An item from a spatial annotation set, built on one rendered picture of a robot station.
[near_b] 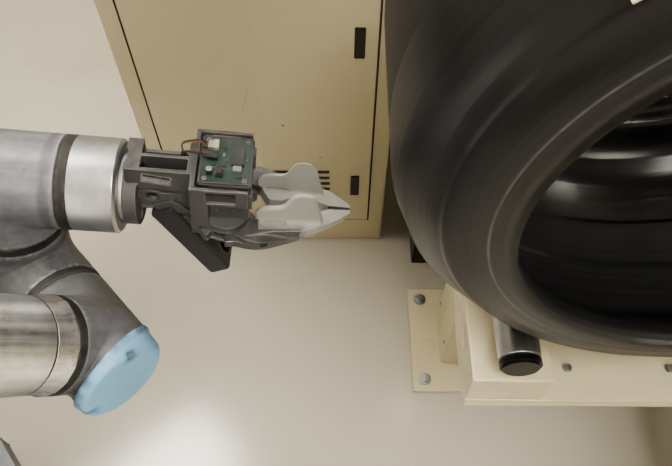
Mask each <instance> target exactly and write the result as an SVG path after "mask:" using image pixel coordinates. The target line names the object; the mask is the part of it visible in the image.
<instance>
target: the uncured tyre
mask: <svg viewBox="0 0 672 466"><path fill-rule="evenodd" d="M384 29H385V50H386V70H387V91H388V112H389V133H390V154H391V172H392V180H393V186H394V189H395V191H396V194H397V196H398V199H399V201H400V203H401V207H402V212H403V216H404V219H405V221H406V224H407V226H408V229H409V231H410V234H411V236H412V239H413V241H414V243H415V245H416V247H417V249H418V250H419V252H420V254H421V255H422V257H423V258H424V259H425V261H426V262H427V263H428V265H429V266H430V267H431V268H432V269H433V270H434V271H435V273H436V274H437V275H438V276H440V277H441V278H442V279H443V280H444V281H445V282H446V283H447V284H449V285H450V286H451V287H453V288H454V289H455V290H457V291H458V292H459V293H461V294H462V295H464V296H465V297H467V298H468V299H469V300H471V301H472V302H474V303H475V304H476V305H478V306H479V307H481V308H482V309H484V310H485V311H486V312H488V313H489V314H491V315H492V316H494V317H495V318H497V319H498V320H500V321H501V322H503V323H505V324H507V325H509V326H510V327H512V328H514V329H517V330H519V331H521V332H523V333H526V334H528V335H531V336H533V337H536V338H539V339H542V340H545V341H549V342H552V343H556V344H559V345H563V346H568V347H572V348H577V349H582V350H588V351H594V352H601V353H609V354H618V355H630V356H648V357H672V96H671V97H666V96H668V95H669V94H671V93H672V0H642V1H640V2H638V3H636V4H634V5H633V4H632V2H631V0H385V10H384ZM664 97H666V98H664Z"/></svg>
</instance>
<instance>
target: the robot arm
mask: <svg viewBox="0 0 672 466"><path fill-rule="evenodd" d="M213 135H221V136H213ZM224 136H233V137H224ZM236 137H241V138H236ZM253 137H254V133H244V132H232V131H220V130H209V129H198V130H197V136H196V139H192V140H186V141H183V142H182V144H181V148H182V151H169V150H156V149H146V144H145V138H132V137H129V141H128V140H127V139H125V138H115V137H103V136H91V135H77V134H66V133H54V132H41V131H29V130H17V129H5V128H0V398H3V397H16V396H32V397H52V396H62V395H67V396H69V397H71V398H72V400H73V401H74V407H75V408H76V409H78V410H81V412H82V413H84V414H86V415H89V416H97V415H102V414H105V413H108V412H110V411H112V410H114V409H116V408H118V407H119V406H121V405H122V404H124V403H125V402H127V401H128V400H129V399H131V398H132V397H133V396H134V395H135V394H136V393H137V392H138V391H139V390H140V389H141V388H142V387H143V386H144V385H145V384H146V383H147V381H148V379H149V378H150V377H151V376H152V374H153V373H154V371H155V369H156V367H157V365H158V362H159V358H160V349H159V345H158V343H157V342H156V340H155V339H154V338H153V336H152V335H151V334H150V332H149V328H148V327H147V326H146V325H143V324H142V323H141V322H140V321H139V320H138V318H137V317H136V316H135V315H134V314H133V313H132V311H131V310H130V309H129V308H128V307H127V306H126V304H125V303H124V302H123V301H122V300H121V299H120V298H119V296H118V295H117V294H116V293H115V292H114V291H113V289H112V288H111V287H110V286H109V285H108V284H107V282H106V281H105V280H104V279H103V278H102V277H101V276H100V274H99V273H98V271H97V270H96V269H95V268H94V267H93V266H92V264H91V263H90V262H89V261H88V260H87V259H86V258H85V256H84V255H83V254H82V253H81V252H80V251H79V249H78V248H77V247H76V246H75V244H74V243H73V241H72V239H71V237H70V232H69V230H79V231H93V232H106V233H120V232H121V231H123V230H124V228H125V227H126V225H127V224H141V223H142V222H143V220H144V217H145V213H146V209H147V208H152V207H153V208H152V213H151V214H152V216H153V217H154V218H155V219H156V220H157V221H158V222H159V223H160V224H161V225H162V226H163V227H164V228H165V229H166V230H167V231H168V232H169V233H170V234H171V235H173V236H174V237H175V238H176V239H177V240H178V241H179V242H180V243H181V244H182V245H183V246H184V247H185V248H186V249H187V250H188V251H189V252H190V253H191V254H192V255H193V256H194V257H195V258H196V259H197V260H198V261H199V262H200V263H201V264H202V265H204V266H205V267H206V268H207V269H208V270H209V271H210V272H217V271H221V270H226V269H228V268H229V266H230V259H231V251H232V247H239V248H243V249H249V250H264V249H269V248H273V247H277V246H281V245H284V244H288V243H291V242H295V241H297V240H299V239H300V238H304V237H307V236H310V235H313V234H316V233H318V232H321V231H323V230H325V229H328V228H330V227H332V226H334V225H336V224H338V223H339V222H341V221H343V220H344V219H346V218H347V217H349V215H350V205H349V204H348V203H346V202H345V201H344V200H342V199H341V198H339V197H338V196H336V195H335V194H333V193H331V192H329V191H327V190H324V189H323V188H322V187H321V183H320V179H319V175H318V171H317V169H316V167H315V166H314V165H312V164H310V163H302V162H301V163H297V164H295V165H294V166H293V167H292V168H291V169H290V170H289V171H288V172H287V173H284V174H278V173H277V172H275V171H273V170H271V169H268V168H265V167H261V166H256V154H257V148H255V140H254V139H253ZM190 142H191V146H190V150H184V149H183V144H185V143H190ZM258 195H260V196H261V198H262V199H263V201H264V202H265V204H266V206H261V207H259V208H257V209H256V211H255V215H254V214H253V213H252V212H251V211H250V209H252V202H254V201H257V198H258ZM255 216H256V217H255ZM255 218H257V219H255Z"/></svg>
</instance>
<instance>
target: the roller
mask: <svg viewBox="0 0 672 466"><path fill-rule="evenodd" d="M492 319H493V327H494V334H495V342H496V350H497V357H498V363H499V369H500V370H501V371H502V372H503V373H505V374H507V375H510V376H527V375H531V374H534V373H536V372H538V371H539V370H540V369H541V368H542V367H543V362H542V353H541V347H540V341H539V338H536V337H533V336H531V335H528V334H526V333H523V332H521V331H519V330H517V329H514V328H512V327H510V326H509V325H507V324H505V323H503V322H501V321H500V320H498V319H497V318H495V317H494V316H492Z"/></svg>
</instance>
